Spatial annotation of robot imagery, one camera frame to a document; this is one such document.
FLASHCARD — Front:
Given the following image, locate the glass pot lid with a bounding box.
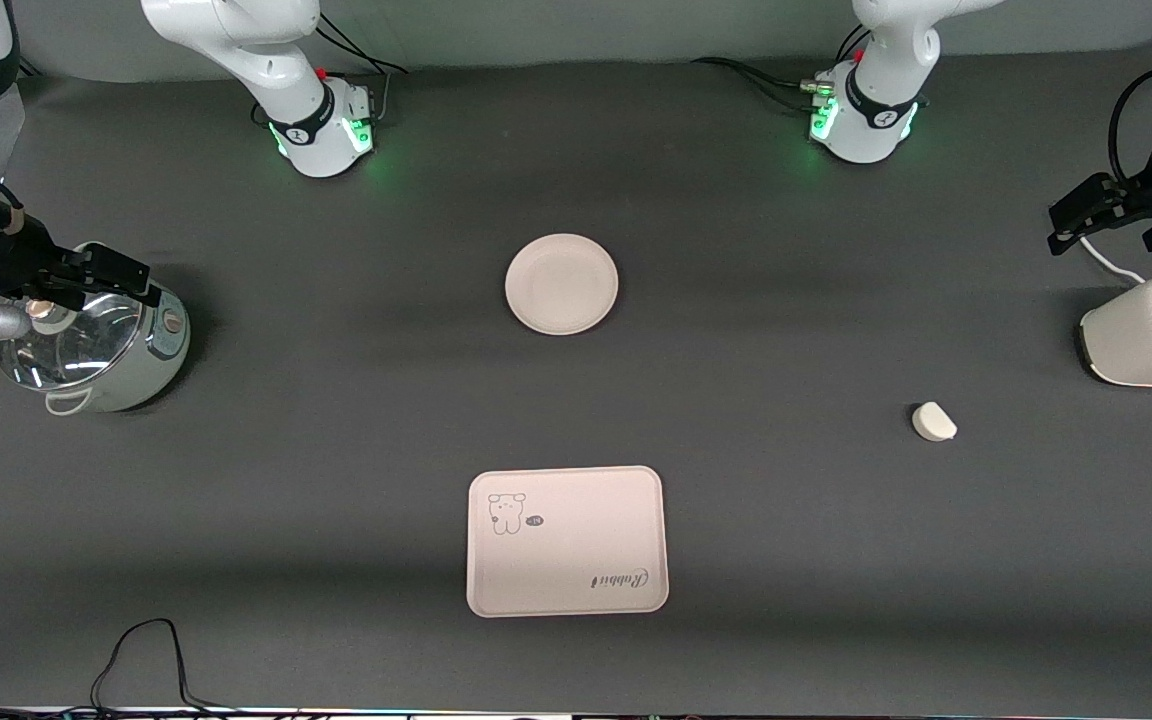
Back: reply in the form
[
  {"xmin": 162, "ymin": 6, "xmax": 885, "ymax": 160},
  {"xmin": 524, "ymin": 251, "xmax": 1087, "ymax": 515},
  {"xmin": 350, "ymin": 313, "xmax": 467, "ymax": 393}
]
[{"xmin": 0, "ymin": 255, "xmax": 147, "ymax": 391}]

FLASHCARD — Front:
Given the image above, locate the cream white toaster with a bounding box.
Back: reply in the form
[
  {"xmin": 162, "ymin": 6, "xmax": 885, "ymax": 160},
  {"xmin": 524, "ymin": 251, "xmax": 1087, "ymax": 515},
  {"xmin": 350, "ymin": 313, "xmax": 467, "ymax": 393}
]
[{"xmin": 1078, "ymin": 273, "xmax": 1152, "ymax": 389}]

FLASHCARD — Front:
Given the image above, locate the pale green electric pot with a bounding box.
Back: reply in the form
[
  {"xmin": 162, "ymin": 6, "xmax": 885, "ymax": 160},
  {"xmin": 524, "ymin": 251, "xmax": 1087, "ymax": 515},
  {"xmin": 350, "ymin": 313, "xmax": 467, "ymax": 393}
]
[{"xmin": 0, "ymin": 240, "xmax": 192, "ymax": 416}]

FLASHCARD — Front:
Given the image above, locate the white steamed bun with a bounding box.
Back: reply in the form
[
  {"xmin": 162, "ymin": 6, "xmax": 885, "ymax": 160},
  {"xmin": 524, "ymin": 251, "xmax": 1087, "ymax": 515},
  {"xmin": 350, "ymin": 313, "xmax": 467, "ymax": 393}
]
[{"xmin": 911, "ymin": 401, "xmax": 959, "ymax": 443}]

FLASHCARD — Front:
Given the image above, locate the round cream plate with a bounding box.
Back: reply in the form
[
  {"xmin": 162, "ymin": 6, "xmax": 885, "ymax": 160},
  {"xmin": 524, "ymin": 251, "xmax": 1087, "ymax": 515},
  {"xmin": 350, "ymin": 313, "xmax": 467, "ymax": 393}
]
[{"xmin": 504, "ymin": 233, "xmax": 620, "ymax": 336}]

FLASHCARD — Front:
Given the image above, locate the cream tray with rabbit print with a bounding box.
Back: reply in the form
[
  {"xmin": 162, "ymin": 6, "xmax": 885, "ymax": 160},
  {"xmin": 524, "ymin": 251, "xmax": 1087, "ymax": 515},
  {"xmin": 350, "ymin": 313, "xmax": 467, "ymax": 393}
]
[{"xmin": 466, "ymin": 465, "xmax": 670, "ymax": 619}]

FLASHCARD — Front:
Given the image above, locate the black left arm base cable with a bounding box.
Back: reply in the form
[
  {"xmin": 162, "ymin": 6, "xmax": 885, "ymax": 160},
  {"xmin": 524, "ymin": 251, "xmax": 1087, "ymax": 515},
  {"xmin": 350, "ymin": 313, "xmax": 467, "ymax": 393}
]
[{"xmin": 689, "ymin": 22, "xmax": 872, "ymax": 113}]

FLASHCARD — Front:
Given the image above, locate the thin black looped cable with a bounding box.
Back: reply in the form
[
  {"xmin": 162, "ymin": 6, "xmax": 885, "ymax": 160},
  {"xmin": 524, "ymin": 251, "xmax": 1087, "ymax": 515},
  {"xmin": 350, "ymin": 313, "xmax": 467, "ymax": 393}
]
[{"xmin": 88, "ymin": 617, "xmax": 267, "ymax": 719}]

